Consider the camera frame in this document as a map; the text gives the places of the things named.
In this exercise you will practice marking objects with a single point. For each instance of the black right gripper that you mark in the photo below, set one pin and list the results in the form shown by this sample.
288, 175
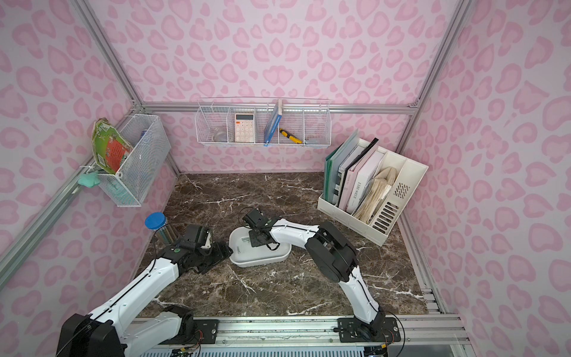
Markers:
257, 239

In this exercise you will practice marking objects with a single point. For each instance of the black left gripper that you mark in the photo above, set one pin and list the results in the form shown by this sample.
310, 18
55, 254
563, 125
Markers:
218, 254

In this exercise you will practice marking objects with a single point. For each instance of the white plastic storage box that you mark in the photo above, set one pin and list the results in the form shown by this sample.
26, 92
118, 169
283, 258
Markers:
245, 255

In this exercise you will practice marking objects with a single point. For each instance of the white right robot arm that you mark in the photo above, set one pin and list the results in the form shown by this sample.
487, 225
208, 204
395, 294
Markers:
333, 254

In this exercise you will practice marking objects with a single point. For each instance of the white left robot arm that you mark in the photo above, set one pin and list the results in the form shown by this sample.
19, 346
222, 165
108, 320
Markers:
107, 330

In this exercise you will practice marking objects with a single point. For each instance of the blue lidded metal can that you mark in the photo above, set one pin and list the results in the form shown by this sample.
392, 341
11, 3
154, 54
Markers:
158, 223

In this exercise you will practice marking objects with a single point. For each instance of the yellow utility knife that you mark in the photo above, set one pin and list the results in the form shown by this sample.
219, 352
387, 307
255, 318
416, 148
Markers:
290, 137

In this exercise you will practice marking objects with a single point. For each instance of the blue book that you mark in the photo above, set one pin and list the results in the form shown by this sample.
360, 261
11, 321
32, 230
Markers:
274, 121

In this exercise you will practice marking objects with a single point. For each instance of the black binder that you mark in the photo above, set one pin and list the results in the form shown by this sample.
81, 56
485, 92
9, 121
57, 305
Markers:
349, 170

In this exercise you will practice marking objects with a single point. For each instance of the green folder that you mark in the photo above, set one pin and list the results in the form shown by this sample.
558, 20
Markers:
333, 162

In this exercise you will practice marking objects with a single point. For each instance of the clear tape roll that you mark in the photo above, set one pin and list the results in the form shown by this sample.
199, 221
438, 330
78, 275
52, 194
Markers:
220, 135

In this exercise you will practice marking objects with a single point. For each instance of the white calculator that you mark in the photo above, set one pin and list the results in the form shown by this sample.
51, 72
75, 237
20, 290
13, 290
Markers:
244, 128

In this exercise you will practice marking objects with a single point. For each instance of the pink white binder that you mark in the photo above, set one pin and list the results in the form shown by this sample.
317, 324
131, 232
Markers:
364, 176

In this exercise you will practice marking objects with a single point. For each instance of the beige paper stack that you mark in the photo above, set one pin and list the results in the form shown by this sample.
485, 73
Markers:
378, 191

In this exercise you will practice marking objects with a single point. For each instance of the beige desktop file organizer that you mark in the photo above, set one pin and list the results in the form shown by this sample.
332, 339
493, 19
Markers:
409, 175

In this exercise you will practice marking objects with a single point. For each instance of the green red snack bag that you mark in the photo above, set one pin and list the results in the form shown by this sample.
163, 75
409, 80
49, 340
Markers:
110, 149

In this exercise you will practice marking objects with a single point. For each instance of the white mesh wall basket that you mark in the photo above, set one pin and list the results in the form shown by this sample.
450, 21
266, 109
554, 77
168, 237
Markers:
131, 184

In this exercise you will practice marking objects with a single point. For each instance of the white wire wall shelf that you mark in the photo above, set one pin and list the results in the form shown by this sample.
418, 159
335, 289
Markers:
310, 122

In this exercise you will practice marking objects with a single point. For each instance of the mint green wall hook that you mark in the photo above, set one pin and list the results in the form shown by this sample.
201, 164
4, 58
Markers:
89, 180

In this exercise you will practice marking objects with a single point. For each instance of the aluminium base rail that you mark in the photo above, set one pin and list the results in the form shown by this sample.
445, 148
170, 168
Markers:
318, 331

